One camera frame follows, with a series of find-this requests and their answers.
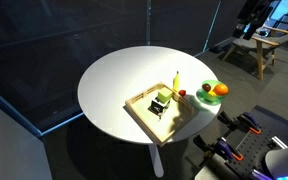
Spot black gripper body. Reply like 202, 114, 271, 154
232, 0, 268, 41

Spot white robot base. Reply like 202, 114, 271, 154
264, 139, 288, 180

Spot green translucent plastic bowl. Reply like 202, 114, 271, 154
196, 79, 227, 106

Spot wooden armchair grey cushion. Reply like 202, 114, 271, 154
220, 24, 288, 81

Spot orange fruit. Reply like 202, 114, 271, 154
213, 83, 229, 97

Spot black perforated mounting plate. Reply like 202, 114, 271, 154
228, 104, 288, 180

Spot light green cube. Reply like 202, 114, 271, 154
157, 87, 174, 104

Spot black white checkered cube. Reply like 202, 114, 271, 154
147, 96, 171, 118

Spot slatted wooden tray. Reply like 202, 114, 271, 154
124, 81, 201, 147

